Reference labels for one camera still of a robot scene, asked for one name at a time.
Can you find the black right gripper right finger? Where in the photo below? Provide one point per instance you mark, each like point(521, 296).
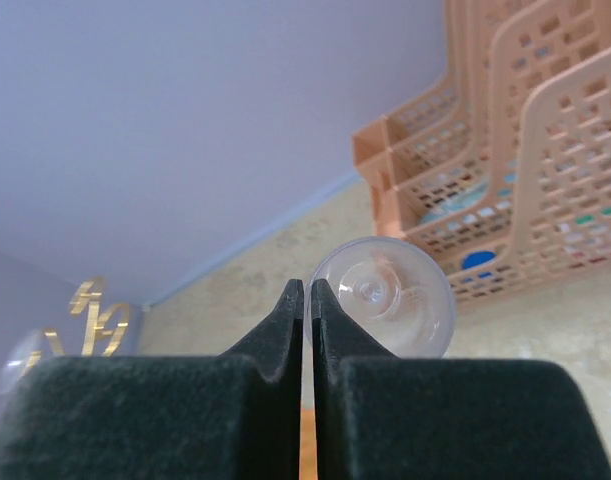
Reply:
point(379, 416)

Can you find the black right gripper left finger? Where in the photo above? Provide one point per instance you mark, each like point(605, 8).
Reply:
point(235, 415)

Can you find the clear champagne flute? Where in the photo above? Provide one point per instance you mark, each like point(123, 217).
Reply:
point(395, 292)

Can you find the clear wine glass front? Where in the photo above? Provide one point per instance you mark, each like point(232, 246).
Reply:
point(23, 357)

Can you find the gold wine glass rack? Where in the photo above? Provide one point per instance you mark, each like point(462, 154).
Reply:
point(109, 324)

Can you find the peach plastic file organizer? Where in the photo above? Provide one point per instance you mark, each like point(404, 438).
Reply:
point(501, 172)

